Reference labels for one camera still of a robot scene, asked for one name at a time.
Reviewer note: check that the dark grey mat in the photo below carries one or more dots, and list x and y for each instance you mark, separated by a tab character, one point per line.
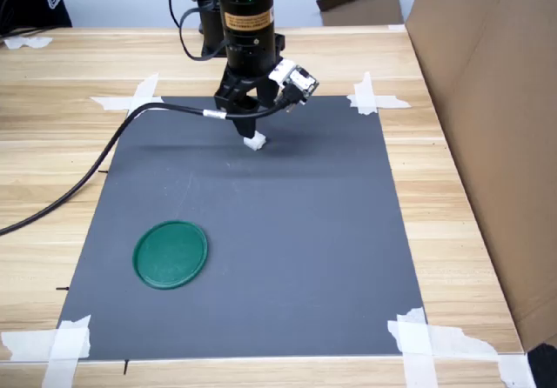
283	231

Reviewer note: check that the small black screw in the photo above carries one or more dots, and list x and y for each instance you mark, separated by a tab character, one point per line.
125	366

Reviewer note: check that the small white plastic terminal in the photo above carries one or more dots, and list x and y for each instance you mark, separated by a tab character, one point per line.
257	143

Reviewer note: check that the round green lid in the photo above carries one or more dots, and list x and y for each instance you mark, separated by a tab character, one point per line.
169	255

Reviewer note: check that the small white camera box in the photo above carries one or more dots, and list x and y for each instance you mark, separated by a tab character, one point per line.
296	79

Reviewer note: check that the crumpled white tape piece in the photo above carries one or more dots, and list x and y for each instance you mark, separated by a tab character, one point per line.
26	42

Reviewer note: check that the white tape patch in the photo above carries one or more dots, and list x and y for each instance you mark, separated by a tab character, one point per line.
367	98
418	344
130	98
65	344

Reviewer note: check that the brown cardboard partition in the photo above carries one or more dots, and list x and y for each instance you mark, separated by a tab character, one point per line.
487	144

